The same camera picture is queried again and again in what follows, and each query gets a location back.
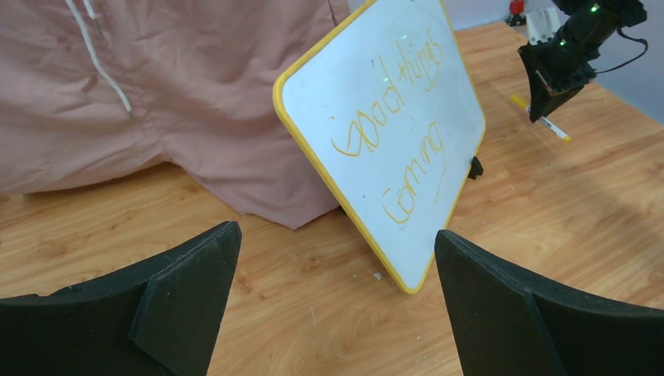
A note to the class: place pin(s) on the pink shorts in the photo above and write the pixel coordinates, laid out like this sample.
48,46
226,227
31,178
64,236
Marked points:
96,90

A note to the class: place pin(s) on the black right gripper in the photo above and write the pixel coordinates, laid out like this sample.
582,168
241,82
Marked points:
555,75

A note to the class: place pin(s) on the yellow-framed whiteboard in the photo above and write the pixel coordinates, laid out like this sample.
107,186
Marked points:
384,109

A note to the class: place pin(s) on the right black whiteboard foot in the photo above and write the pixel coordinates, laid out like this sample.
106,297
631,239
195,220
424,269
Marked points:
476,168

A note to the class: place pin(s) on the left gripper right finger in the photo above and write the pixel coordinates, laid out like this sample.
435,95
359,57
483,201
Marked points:
508,320

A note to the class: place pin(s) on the yellow marker cap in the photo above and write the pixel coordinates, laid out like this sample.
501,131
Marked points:
520,102

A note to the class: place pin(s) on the white whiteboard marker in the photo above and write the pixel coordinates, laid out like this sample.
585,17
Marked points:
548,124

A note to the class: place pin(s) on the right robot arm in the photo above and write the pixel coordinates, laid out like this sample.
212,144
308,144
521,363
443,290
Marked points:
591,23

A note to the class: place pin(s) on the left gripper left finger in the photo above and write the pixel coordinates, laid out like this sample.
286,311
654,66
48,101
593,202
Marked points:
159,316

